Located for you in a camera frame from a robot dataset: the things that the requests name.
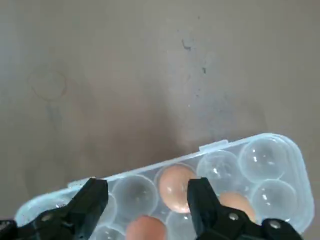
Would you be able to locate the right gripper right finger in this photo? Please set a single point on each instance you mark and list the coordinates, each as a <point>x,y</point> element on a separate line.
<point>202,207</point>

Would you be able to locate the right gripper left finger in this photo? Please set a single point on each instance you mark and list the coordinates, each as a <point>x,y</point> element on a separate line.
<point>90,197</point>

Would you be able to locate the brown egg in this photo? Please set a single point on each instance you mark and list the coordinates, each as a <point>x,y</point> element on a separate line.
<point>238,203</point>
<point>146,228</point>
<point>173,188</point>

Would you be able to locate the transparent twelve-slot egg tray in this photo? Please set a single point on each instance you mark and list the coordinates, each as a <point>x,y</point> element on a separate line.
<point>265,160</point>

